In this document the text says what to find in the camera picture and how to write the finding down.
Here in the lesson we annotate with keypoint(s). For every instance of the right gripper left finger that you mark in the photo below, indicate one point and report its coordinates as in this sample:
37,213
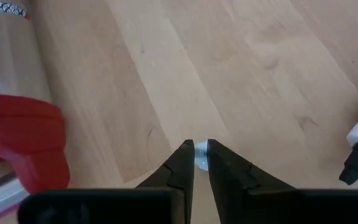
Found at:
179,174

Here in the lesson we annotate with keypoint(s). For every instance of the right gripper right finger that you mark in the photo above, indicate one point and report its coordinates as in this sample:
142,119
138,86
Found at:
228,180

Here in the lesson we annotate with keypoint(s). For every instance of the small white-capped dropper bottle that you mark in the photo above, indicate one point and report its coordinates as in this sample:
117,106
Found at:
201,155

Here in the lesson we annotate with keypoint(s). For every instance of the red-framed metal box grater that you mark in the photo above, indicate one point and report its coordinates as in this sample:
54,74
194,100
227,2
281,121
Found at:
26,133

